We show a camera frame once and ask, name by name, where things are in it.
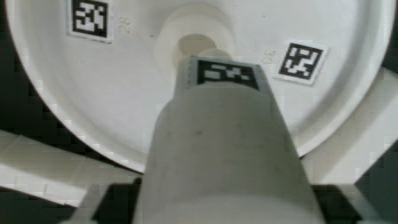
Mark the white cylindrical table leg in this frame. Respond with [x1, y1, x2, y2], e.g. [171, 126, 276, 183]
[131, 49, 326, 224]

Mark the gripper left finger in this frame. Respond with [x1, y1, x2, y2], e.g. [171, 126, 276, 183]
[58, 182, 143, 224]

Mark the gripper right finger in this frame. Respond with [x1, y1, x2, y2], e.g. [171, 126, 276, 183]
[308, 183, 386, 224]

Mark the white front fence bar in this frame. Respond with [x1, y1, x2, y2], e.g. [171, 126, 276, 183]
[0, 130, 138, 207]

